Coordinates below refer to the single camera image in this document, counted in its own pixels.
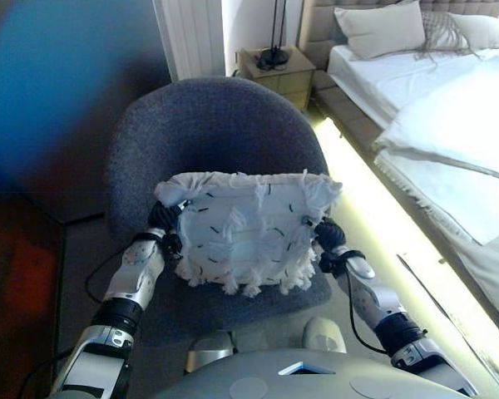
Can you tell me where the right robot hand dark palm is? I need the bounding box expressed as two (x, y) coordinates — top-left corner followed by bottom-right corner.
(302, 215), (346, 253)

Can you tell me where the white fringed cushion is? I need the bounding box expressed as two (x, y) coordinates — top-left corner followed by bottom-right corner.
(154, 169), (344, 298)

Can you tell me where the grey tasselled cushion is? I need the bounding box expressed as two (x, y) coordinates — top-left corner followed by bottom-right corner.
(415, 10), (483, 64)

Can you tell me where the silver right robot leg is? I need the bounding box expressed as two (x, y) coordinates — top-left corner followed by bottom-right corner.
(302, 316), (347, 355)

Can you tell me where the silver robot leg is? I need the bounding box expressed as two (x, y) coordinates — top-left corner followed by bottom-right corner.
(302, 316), (347, 355)
(185, 330), (238, 375)

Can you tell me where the bed with white sheet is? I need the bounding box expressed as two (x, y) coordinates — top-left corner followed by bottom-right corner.
(298, 0), (499, 347)

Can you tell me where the grey robot torso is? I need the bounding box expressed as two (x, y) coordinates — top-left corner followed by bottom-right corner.
(156, 347), (462, 399)

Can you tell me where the grey fabric armchair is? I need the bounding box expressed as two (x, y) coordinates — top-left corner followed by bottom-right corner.
(106, 76), (334, 334)

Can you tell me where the beige wooden nightstand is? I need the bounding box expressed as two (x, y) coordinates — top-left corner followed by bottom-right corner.
(236, 45), (317, 112)

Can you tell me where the white duvet grey trim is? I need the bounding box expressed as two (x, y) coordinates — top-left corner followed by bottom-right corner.
(373, 52), (499, 185)

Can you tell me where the silver left robot leg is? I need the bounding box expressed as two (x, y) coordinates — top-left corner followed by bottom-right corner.
(185, 330), (238, 375)

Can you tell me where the black table lamp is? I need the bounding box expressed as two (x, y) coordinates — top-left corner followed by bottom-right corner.
(255, 0), (293, 71)

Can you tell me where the large white pillow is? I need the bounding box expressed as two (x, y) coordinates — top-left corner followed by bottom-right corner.
(333, 0), (426, 62)

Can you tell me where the small white pillow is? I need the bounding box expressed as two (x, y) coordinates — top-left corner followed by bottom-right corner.
(447, 12), (499, 52)

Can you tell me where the dark brown wooden cabinet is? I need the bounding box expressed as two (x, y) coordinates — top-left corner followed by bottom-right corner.
(0, 190), (67, 399)

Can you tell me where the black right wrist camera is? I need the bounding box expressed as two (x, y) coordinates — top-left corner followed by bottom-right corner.
(318, 250), (347, 278)

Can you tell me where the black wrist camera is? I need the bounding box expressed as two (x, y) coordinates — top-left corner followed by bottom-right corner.
(164, 232), (185, 261)
(318, 250), (347, 278)

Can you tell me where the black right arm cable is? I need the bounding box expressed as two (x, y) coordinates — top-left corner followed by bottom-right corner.
(345, 265), (388, 355)

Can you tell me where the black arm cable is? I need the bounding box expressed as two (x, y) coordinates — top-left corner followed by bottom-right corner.
(345, 265), (388, 355)
(85, 248), (124, 303)

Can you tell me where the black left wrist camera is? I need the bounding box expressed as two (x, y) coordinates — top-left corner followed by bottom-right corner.
(164, 232), (185, 261)

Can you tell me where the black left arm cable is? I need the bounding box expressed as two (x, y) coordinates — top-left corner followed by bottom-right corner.
(85, 248), (124, 303)

